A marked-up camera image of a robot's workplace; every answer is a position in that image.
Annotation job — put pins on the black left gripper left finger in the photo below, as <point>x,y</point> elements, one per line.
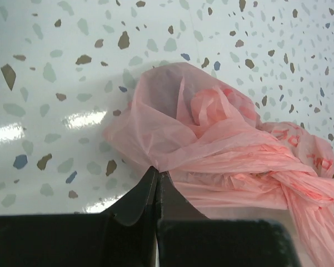
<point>121,235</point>

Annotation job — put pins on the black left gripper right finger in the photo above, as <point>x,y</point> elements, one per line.
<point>186,237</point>

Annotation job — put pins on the pink plastic bag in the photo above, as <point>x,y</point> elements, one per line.
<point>210,139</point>

